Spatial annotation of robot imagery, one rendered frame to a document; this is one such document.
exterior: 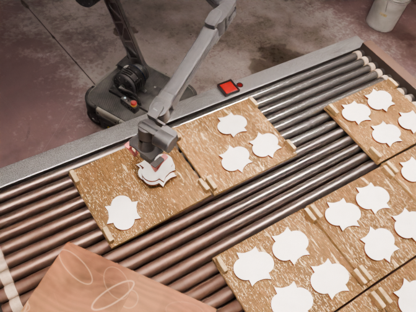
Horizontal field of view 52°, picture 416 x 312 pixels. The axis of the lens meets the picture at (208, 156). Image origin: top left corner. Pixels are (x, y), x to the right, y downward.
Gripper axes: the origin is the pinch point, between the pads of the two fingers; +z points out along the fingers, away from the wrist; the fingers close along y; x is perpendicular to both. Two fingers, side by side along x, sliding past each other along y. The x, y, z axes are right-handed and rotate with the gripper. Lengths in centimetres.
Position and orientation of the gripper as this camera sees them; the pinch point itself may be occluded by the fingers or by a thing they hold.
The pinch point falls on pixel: (145, 161)
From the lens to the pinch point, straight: 152.0
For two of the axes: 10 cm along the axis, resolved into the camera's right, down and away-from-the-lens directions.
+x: -6.1, 5.9, -5.3
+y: -7.8, -5.5, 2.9
